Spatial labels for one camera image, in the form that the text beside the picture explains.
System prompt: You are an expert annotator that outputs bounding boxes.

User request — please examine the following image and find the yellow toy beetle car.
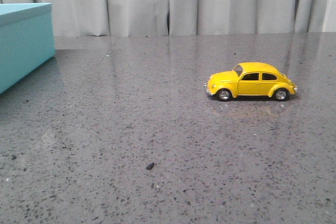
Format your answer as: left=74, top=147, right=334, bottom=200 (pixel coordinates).
left=204, top=62, right=298, bottom=101

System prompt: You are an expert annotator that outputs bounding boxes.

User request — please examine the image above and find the white pleated curtain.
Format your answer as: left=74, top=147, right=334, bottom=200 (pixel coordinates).
left=1, top=0, right=335, bottom=36

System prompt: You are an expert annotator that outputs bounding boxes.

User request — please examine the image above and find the small black debris chip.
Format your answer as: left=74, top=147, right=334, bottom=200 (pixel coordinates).
left=146, top=163, right=155, bottom=170

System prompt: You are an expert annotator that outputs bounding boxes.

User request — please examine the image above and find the light blue storage box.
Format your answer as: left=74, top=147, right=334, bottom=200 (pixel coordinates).
left=0, top=3, right=55, bottom=93

